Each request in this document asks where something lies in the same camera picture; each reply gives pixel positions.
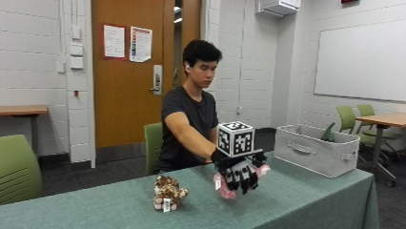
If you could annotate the pink soft toy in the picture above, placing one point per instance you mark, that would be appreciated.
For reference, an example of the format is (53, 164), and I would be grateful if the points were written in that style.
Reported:
(226, 191)

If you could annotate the white cube with black markers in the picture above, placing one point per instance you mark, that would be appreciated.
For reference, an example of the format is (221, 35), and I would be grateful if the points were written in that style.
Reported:
(235, 139)

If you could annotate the brown spotted soft toy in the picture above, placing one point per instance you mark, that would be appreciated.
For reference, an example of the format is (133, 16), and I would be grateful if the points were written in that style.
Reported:
(169, 192)

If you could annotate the grey fabric storage bin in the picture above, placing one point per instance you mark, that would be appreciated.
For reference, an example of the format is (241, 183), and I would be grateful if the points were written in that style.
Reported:
(312, 152)

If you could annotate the the person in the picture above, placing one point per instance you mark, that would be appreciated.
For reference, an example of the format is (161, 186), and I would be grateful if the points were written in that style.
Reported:
(187, 108)

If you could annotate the green table cloth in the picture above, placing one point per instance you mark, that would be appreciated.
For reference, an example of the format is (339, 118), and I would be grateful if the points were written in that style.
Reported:
(126, 203)

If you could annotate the brown wooden door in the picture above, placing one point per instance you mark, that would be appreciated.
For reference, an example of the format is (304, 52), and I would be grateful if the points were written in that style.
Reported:
(126, 105)

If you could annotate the wooden table with metal leg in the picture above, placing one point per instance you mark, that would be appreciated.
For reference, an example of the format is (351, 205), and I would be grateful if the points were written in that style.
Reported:
(386, 120)

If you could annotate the whiteboard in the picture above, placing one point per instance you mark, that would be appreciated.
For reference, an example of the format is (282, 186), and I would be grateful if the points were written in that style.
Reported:
(363, 60)

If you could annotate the colourful poster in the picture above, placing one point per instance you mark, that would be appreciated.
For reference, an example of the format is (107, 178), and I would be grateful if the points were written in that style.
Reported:
(139, 44)

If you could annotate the large green chair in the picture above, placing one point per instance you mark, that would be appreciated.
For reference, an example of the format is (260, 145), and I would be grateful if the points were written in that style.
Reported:
(16, 168)

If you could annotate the wooden side table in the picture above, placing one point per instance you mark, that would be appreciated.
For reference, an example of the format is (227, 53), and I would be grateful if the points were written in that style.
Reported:
(21, 110)

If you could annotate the red ceiling sign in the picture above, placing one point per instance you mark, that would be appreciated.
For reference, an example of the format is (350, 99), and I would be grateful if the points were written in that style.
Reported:
(348, 1)

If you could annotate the small red wall button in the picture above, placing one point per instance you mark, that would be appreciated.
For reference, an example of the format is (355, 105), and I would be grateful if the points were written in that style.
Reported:
(75, 93)

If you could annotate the white notice with red frame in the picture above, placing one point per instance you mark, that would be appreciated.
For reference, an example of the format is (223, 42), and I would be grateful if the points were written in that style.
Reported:
(114, 41)

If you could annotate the white wall switch box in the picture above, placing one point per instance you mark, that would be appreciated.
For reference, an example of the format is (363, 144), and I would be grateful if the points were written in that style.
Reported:
(75, 62)
(75, 50)
(75, 33)

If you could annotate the white wall unit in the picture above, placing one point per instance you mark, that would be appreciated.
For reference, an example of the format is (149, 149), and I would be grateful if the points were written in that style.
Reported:
(278, 6)

